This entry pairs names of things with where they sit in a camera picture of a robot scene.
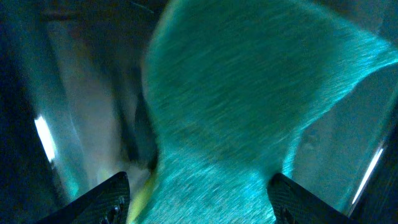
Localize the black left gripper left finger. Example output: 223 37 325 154
37 172 131 224

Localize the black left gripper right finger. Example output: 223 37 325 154
267 173 357 224

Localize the black rectangular tray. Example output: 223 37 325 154
0 0 398 224

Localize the green scrub sponge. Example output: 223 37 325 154
135 1 397 223

